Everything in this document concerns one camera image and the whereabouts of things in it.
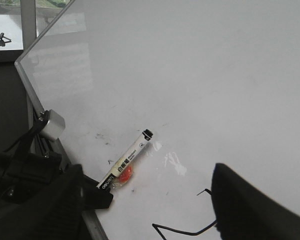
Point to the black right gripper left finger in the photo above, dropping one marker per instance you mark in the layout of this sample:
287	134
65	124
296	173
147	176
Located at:
57	212

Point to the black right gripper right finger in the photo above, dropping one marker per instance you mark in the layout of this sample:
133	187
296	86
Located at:
244	213

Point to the black whiteboard marker with magnet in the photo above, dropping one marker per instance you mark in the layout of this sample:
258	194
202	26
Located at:
125	160

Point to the silver camera on clamp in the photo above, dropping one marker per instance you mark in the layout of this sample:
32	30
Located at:
55	125

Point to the white whiteboard with grey frame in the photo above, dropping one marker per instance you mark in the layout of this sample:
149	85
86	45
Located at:
216	81

